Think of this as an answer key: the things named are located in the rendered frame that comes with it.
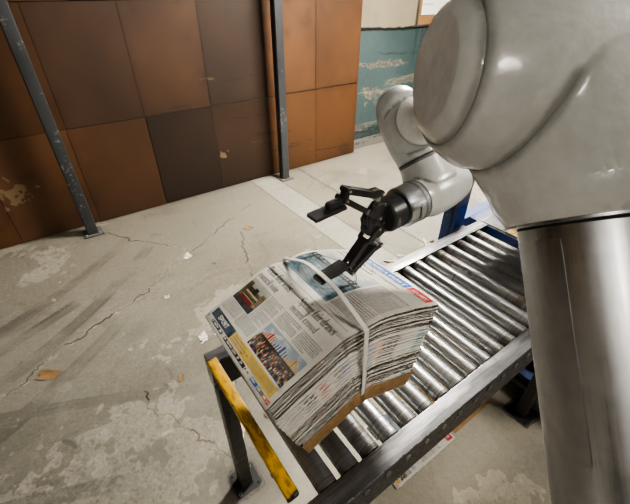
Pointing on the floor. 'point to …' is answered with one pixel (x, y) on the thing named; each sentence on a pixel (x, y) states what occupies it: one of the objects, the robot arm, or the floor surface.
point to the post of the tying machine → (454, 216)
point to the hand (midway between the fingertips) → (319, 247)
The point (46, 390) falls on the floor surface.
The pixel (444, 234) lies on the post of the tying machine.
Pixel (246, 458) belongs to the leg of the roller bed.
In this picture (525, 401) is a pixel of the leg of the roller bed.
